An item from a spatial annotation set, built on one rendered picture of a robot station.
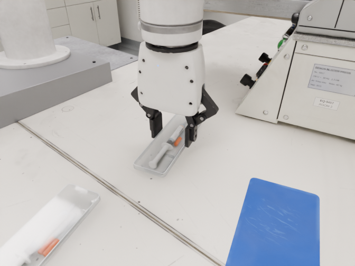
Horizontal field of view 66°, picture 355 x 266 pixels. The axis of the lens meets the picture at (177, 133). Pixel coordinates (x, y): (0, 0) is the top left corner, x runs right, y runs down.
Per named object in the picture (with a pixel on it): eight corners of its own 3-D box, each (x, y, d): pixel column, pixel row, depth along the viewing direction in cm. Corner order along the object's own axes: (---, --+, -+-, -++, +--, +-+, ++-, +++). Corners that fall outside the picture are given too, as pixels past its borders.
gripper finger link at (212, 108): (178, 72, 40) (167, 101, 44) (224, 97, 39) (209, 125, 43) (181, 69, 41) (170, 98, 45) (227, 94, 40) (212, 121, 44)
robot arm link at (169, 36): (125, 21, 35) (128, 45, 37) (188, 29, 32) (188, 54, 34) (155, 9, 42) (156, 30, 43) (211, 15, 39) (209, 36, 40)
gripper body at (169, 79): (125, 37, 37) (133, 108, 43) (196, 46, 34) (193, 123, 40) (152, 24, 43) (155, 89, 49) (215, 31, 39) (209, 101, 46)
